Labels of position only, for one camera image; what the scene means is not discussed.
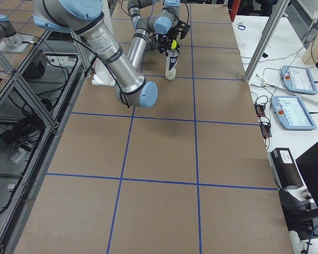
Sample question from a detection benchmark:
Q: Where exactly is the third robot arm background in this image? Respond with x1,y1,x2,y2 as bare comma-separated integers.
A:
0,14,34,53

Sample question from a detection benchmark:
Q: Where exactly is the aluminium frame post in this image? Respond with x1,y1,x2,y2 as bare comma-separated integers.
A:
243,0,290,83

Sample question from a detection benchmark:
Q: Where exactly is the aluminium frame rack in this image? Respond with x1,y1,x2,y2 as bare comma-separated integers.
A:
0,32,94,253

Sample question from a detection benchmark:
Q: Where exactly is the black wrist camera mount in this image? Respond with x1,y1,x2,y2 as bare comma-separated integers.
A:
174,20,190,40

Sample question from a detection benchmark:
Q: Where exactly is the black monitor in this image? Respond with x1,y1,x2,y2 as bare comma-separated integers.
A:
279,142,318,240

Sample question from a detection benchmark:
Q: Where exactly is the teach pendant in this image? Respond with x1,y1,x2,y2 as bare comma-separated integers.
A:
281,66,317,95
271,96,317,131

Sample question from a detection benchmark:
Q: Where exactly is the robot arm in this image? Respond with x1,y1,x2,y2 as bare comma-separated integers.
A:
127,1,180,59
33,1,158,108

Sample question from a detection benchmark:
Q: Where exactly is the yellow Wilson tennis ball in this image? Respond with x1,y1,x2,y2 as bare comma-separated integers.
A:
171,39,178,50

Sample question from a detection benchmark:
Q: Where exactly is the clear tennis ball can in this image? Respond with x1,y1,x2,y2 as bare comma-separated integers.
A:
165,49,179,80

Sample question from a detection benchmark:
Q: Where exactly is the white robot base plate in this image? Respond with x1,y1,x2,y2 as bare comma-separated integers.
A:
92,58,115,87

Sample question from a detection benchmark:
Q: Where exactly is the black box with label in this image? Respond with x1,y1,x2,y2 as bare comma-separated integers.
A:
270,148,303,189

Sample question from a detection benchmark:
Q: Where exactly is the teach pendant near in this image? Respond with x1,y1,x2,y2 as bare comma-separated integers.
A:
271,96,317,131

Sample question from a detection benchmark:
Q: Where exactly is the teach pendant far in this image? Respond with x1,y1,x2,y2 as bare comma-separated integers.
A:
281,66,317,95

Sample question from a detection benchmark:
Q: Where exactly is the blue tape strip lengthwise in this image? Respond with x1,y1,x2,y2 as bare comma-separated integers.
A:
185,3,203,253

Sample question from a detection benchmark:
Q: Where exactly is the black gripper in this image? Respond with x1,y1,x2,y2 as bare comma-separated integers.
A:
158,30,180,55

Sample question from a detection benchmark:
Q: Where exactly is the blue tape strip crosswise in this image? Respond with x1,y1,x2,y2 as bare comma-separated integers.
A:
71,112,259,126

